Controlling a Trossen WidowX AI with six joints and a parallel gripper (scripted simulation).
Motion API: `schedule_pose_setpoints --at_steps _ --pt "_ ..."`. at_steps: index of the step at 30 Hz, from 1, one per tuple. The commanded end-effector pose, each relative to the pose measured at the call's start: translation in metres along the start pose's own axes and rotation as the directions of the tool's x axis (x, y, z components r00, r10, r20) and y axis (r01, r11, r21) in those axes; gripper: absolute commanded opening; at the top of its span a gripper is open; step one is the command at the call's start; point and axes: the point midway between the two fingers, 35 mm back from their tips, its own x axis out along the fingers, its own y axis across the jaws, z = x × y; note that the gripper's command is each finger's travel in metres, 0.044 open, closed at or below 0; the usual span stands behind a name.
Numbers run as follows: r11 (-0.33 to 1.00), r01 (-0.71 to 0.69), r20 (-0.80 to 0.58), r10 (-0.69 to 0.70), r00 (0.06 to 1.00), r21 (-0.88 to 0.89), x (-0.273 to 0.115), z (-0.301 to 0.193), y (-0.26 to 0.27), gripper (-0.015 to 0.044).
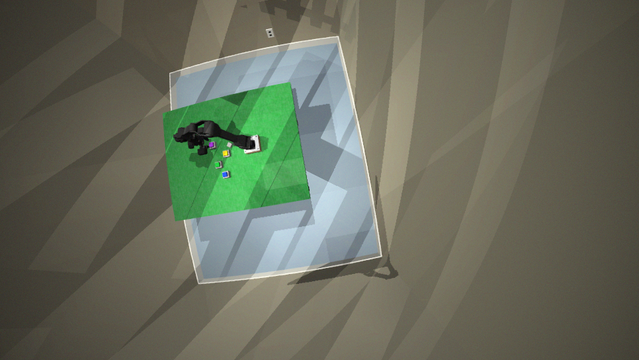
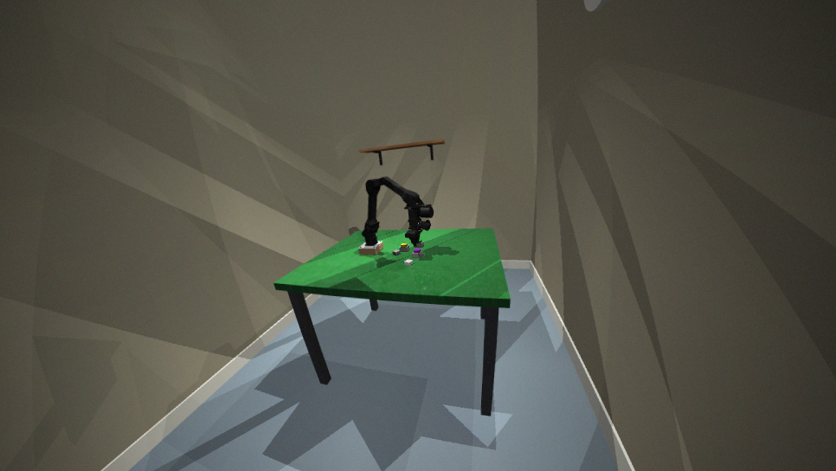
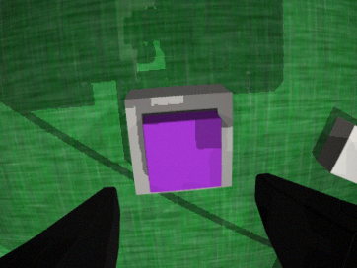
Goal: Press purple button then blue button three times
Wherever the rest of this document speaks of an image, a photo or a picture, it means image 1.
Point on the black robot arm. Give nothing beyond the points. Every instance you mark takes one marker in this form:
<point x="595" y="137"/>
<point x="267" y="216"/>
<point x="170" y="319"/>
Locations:
<point x="211" y="130"/>

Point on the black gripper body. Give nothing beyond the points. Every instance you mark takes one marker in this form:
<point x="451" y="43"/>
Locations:
<point x="200" y="142"/>

